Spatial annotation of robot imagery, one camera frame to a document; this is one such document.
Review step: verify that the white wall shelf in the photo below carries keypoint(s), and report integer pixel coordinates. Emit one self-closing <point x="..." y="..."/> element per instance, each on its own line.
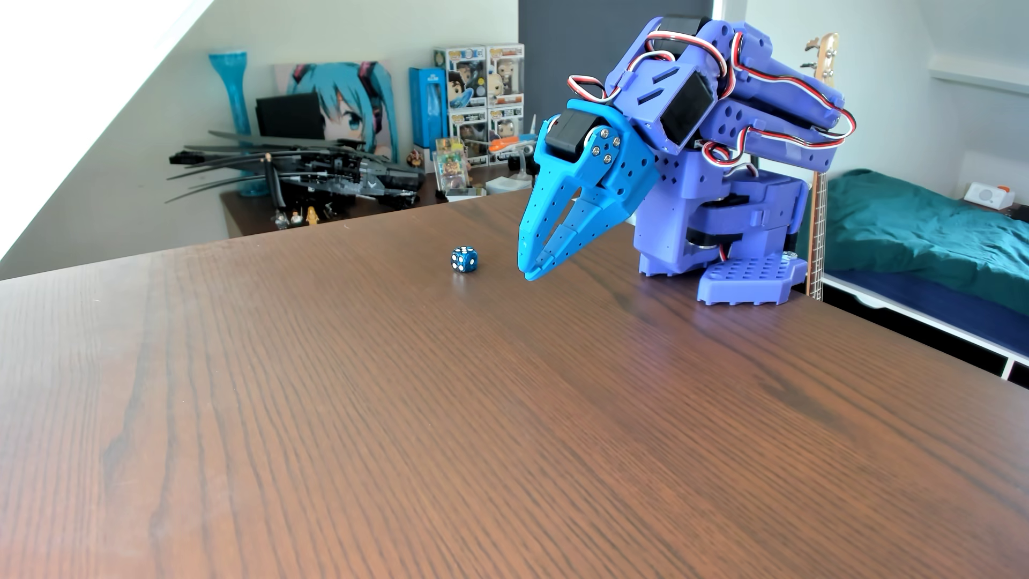
<point x="981" y="76"/>

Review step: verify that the white flat box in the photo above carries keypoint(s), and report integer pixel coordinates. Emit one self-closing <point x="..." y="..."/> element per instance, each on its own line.
<point x="506" y="185"/>

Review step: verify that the yellow minifigure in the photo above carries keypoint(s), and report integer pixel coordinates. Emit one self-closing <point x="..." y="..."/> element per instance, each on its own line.
<point x="312" y="215"/>

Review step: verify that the black rectangular box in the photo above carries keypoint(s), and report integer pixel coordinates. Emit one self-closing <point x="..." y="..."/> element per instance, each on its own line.
<point x="289" y="117"/>

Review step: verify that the dark wooden side desk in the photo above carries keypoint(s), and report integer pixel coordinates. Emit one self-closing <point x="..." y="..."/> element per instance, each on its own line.
<point x="249" y="217"/>

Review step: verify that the blue glass vase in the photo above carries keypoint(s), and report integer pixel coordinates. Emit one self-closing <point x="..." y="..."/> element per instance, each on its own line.
<point x="235" y="88"/>

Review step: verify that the purple robot arm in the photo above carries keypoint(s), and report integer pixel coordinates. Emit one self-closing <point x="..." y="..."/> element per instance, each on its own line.
<point x="756" y="121"/>

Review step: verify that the bed with teal blanket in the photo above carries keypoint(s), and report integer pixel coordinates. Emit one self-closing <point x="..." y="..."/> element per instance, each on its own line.
<point x="924" y="233"/>

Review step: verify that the colourful acrylic figure stand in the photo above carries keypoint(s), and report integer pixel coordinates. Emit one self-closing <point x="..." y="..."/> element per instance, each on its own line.
<point x="452" y="169"/>

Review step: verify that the black helicopter model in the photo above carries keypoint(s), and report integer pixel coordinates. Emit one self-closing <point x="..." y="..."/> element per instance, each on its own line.
<point x="354" y="173"/>

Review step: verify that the figure box with grey figure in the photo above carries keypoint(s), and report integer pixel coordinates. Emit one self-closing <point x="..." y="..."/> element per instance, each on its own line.
<point x="469" y="133"/>

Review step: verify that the dark minifigure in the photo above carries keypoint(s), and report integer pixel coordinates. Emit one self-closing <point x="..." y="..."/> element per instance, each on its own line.
<point x="280" y="219"/>

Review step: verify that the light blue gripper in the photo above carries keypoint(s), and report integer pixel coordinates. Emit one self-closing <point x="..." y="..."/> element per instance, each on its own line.
<point x="557" y="177"/>

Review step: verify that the figure box with brown figure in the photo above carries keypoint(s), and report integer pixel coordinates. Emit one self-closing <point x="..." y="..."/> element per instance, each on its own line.
<point x="505" y="125"/>

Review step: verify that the small brown figurine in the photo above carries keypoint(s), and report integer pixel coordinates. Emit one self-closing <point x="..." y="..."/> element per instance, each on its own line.
<point x="415" y="157"/>

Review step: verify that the teal-haired anime girl picture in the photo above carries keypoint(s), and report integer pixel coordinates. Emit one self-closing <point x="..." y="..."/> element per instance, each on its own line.
<point x="346" y="104"/>

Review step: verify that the white bed frame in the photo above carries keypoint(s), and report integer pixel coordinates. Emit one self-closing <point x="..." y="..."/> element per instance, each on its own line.
<point x="1006" y="368"/>

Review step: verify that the wooden bass guitar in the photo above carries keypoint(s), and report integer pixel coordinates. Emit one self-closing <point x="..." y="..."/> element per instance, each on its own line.
<point x="818" y="241"/>

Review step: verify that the figure box with pale figure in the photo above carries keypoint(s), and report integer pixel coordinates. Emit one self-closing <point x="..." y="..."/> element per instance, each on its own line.
<point x="505" y="74"/>

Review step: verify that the orange white model plane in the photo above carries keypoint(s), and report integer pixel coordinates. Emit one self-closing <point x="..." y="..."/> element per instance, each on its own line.
<point x="506" y="145"/>

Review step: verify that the dark blue mattress sheet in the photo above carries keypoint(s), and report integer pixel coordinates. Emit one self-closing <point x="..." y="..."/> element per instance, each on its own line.
<point x="965" y="318"/>

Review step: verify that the tall blue box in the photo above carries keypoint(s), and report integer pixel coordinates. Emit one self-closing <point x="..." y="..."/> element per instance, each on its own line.
<point x="426" y="104"/>

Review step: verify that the blue dice with white dots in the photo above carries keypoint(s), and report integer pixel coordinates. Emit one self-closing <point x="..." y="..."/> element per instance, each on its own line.
<point x="464" y="259"/>

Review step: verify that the small white radio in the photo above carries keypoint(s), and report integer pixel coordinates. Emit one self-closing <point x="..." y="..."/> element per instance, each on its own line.
<point x="987" y="195"/>

